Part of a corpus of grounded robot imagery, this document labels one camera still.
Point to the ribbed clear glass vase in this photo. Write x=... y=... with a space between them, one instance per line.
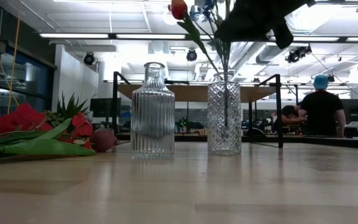
x=152 y=124

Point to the black ceiling track lights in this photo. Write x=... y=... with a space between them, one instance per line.
x=297 y=54

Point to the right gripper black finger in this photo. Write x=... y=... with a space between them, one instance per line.
x=250 y=18

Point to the black device with green light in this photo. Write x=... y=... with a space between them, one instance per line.
x=183 y=124

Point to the silver ventilation duct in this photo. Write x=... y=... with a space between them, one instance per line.
x=269 y=53

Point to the black round ceiling spotlight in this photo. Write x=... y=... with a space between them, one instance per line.
x=191 y=55
x=89 y=58

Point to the orange artificial tulip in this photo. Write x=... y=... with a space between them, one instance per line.
x=179 y=9

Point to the wooden shelf with black legs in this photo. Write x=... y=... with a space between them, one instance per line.
x=197 y=93

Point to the black office desk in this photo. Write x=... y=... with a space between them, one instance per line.
x=353 y=129

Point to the blue artificial flower bunch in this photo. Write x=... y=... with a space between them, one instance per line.
x=225 y=54

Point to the dark red artificial tulip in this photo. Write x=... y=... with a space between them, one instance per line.
x=102 y=140

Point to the black computer monitor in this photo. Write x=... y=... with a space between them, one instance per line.
x=356 y=110
x=104 y=107

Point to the diamond-pattern clear glass vase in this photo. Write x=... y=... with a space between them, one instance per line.
x=224 y=137

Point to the black office chair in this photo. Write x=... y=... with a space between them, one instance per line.
x=255 y=133

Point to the potted green succulent plant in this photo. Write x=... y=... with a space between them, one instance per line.
x=70 y=109

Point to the person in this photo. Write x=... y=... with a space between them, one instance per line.
x=286 y=118
x=320 y=109

